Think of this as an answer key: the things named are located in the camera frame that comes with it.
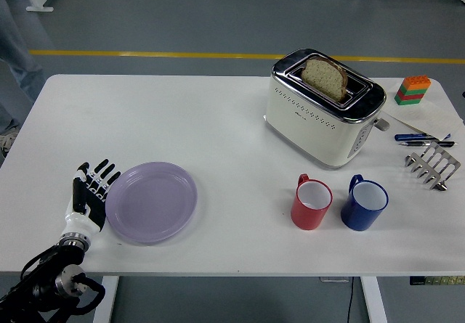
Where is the purple plate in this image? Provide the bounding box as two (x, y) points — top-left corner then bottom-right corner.
(104, 161), (199, 245)

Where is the person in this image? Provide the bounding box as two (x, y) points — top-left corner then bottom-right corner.
(0, 0), (48, 159)

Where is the bread slice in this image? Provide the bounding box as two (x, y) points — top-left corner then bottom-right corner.
(300, 57), (349, 102)

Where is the blue pen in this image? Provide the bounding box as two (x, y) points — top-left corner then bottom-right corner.
(394, 132), (452, 142)

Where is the blue mug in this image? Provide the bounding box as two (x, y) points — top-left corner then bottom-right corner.
(340, 173), (389, 232)

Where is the black desk control panel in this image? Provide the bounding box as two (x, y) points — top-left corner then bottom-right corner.
(409, 275), (465, 287)

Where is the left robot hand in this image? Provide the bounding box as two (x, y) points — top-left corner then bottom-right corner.
(60, 158), (122, 237)

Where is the cream chrome toaster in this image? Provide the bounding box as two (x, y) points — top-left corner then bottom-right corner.
(264, 48), (390, 171)

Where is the white paper sheet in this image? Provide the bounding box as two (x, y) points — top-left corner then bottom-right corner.
(381, 97), (465, 139)

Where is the black cable under table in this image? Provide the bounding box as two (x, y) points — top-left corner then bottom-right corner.
(344, 276), (355, 323)

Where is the red mug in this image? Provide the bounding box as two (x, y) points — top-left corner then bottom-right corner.
(290, 173), (333, 232)

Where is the metal toast rack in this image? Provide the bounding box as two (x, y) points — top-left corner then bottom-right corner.
(405, 141), (461, 192)

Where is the toy brick stack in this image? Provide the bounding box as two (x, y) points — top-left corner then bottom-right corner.
(394, 75), (432, 106)

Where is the black pen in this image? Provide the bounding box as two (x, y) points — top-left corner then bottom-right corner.
(398, 140), (457, 147)

